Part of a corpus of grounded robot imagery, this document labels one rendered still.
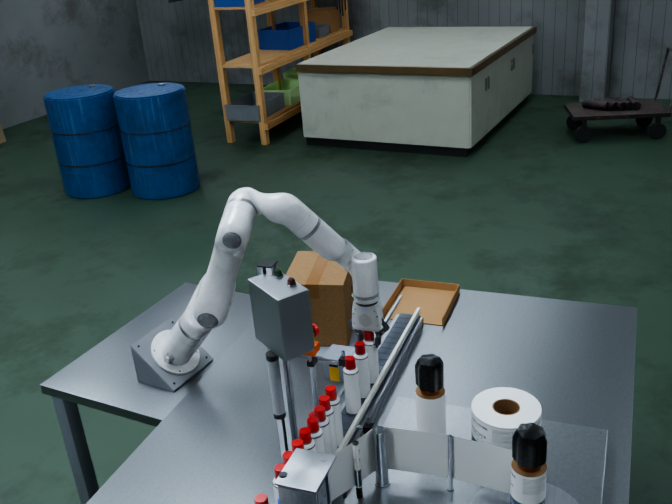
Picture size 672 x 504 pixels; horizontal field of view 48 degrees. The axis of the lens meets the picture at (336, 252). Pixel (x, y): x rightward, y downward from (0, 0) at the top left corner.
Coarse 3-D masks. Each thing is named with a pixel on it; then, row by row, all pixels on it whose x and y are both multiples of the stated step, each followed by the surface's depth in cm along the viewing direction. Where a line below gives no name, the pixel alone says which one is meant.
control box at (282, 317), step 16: (256, 288) 204; (272, 288) 201; (288, 288) 201; (304, 288) 200; (256, 304) 208; (272, 304) 199; (288, 304) 197; (304, 304) 200; (256, 320) 211; (272, 320) 202; (288, 320) 199; (304, 320) 202; (256, 336) 215; (272, 336) 205; (288, 336) 201; (304, 336) 204; (288, 352) 202; (304, 352) 206
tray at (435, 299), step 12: (396, 288) 328; (408, 288) 334; (420, 288) 333; (432, 288) 332; (444, 288) 330; (456, 288) 328; (408, 300) 324; (420, 300) 323; (432, 300) 323; (444, 300) 322; (384, 312) 314; (396, 312) 315; (408, 312) 315; (420, 312) 314; (432, 312) 313; (444, 312) 312; (432, 324) 305
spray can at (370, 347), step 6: (366, 336) 254; (372, 336) 254; (366, 342) 255; (372, 342) 255; (366, 348) 255; (372, 348) 255; (372, 354) 256; (372, 360) 257; (372, 366) 258; (378, 366) 260; (372, 372) 259; (378, 372) 261; (372, 378) 260; (372, 384) 261
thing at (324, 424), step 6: (318, 408) 217; (324, 408) 216; (318, 414) 215; (324, 414) 216; (324, 420) 217; (324, 426) 216; (324, 432) 217; (330, 432) 220; (324, 438) 218; (330, 438) 220; (324, 444) 219; (330, 444) 220; (330, 450) 221
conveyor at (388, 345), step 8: (400, 320) 300; (408, 320) 299; (416, 320) 299; (392, 328) 295; (400, 328) 294; (392, 336) 289; (400, 336) 289; (408, 336) 288; (384, 344) 284; (392, 344) 284; (384, 352) 279; (400, 352) 281; (384, 360) 274; (376, 392) 257; (344, 408) 250; (368, 408) 249; (344, 416) 246; (352, 416) 246; (344, 424) 242; (360, 424) 241; (344, 432) 238; (352, 440) 237
